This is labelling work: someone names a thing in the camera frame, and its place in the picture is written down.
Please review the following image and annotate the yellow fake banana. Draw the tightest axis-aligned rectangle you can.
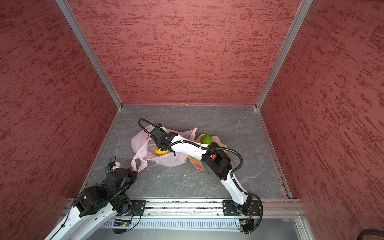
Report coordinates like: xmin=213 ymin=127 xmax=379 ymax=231
xmin=153 ymin=147 xmax=169 ymax=156

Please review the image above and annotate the pink plastic shopping bag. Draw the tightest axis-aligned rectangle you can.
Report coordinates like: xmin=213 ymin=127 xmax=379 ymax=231
xmin=131 ymin=130 xmax=188 ymax=173

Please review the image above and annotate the peach scalloped plate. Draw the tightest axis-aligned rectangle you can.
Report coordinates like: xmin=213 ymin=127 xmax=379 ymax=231
xmin=188 ymin=134 xmax=227 ymax=171

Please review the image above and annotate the green fake lime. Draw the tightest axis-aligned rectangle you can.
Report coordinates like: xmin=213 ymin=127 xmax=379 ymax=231
xmin=200 ymin=135 xmax=213 ymax=145

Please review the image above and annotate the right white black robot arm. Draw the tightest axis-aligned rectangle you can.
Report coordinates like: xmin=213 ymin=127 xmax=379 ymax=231
xmin=142 ymin=123 xmax=253 ymax=216

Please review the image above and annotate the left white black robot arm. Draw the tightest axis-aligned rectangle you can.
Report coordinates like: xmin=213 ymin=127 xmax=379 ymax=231
xmin=46 ymin=168 xmax=138 ymax=240

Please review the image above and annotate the left small circuit board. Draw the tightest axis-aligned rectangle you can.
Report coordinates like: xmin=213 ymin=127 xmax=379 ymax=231
xmin=113 ymin=219 xmax=132 ymax=227

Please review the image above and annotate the small circuit board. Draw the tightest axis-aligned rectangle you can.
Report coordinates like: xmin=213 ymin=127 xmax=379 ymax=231
xmin=113 ymin=219 xmax=132 ymax=227
xmin=237 ymin=219 xmax=255 ymax=229

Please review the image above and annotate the right small circuit board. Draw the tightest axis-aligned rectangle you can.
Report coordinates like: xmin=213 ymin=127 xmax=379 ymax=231
xmin=237 ymin=219 xmax=255 ymax=229

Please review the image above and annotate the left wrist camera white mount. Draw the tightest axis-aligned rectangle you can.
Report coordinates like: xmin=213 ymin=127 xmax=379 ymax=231
xmin=106 ymin=162 xmax=121 ymax=173

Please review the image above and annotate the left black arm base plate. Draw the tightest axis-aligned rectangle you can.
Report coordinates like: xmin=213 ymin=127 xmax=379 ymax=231
xmin=127 ymin=200 xmax=147 ymax=216

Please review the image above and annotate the white slotted cable duct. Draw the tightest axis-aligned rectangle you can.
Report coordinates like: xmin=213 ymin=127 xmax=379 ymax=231
xmin=101 ymin=218 xmax=240 ymax=231

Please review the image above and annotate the aluminium front rail frame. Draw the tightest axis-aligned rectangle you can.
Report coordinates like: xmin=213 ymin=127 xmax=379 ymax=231
xmin=131 ymin=198 xmax=306 ymax=219

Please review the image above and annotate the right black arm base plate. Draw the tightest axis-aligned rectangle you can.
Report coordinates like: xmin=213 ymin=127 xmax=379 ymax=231
xmin=222 ymin=200 xmax=263 ymax=217

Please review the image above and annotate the left aluminium corner post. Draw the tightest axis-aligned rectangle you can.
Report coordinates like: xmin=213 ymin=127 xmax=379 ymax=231
xmin=56 ymin=0 xmax=124 ymax=111

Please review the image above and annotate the aluminium corner post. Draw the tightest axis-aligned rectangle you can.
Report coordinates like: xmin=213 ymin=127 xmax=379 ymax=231
xmin=256 ymin=0 xmax=313 ymax=111
xmin=56 ymin=0 xmax=124 ymax=111

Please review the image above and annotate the right aluminium corner post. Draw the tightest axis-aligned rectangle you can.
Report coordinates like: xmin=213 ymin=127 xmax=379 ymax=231
xmin=256 ymin=0 xmax=313 ymax=111

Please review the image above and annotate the black corrugated hose corner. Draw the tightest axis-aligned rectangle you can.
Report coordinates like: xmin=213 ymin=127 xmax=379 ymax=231
xmin=357 ymin=229 xmax=384 ymax=240

